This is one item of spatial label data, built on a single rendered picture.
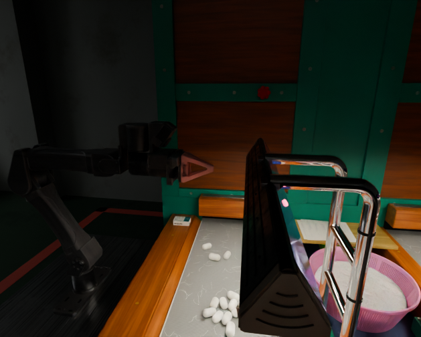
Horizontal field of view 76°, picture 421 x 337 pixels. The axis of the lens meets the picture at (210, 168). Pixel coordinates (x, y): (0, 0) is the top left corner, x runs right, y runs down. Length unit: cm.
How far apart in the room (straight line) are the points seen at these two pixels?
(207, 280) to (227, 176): 41
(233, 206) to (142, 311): 48
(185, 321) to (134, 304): 12
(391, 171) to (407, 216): 16
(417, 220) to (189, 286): 79
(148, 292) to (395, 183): 90
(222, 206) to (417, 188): 69
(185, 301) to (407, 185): 85
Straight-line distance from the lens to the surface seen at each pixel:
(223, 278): 83
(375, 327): 86
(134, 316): 71
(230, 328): 68
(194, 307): 75
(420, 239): 124
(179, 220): 103
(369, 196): 48
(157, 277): 80
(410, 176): 118
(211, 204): 101
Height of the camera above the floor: 126
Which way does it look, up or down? 17 degrees down
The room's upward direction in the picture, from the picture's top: straight up
